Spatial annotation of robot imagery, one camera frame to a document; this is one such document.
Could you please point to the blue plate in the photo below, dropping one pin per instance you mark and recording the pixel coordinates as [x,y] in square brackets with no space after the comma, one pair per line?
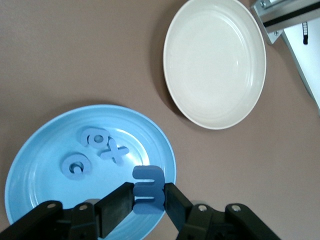
[37,180]

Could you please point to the blue letter a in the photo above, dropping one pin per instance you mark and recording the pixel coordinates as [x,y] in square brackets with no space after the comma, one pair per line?
[86,137]

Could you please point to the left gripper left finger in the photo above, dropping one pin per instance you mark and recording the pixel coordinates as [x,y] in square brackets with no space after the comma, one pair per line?
[112,207]

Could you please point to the beige plate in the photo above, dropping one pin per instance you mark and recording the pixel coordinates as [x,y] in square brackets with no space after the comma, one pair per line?
[215,62]

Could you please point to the brown table cover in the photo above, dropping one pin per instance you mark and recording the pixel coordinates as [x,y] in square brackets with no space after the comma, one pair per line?
[75,50]

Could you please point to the aluminium camera mount post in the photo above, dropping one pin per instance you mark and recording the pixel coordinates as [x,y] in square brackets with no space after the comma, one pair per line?
[272,30]

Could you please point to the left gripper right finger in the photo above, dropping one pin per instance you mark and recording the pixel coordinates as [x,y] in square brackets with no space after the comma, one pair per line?
[180,207]

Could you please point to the blue letter X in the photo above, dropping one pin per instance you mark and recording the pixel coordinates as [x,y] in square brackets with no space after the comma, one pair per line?
[113,153]

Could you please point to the blue letter E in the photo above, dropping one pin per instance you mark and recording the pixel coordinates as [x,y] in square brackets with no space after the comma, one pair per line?
[150,187]

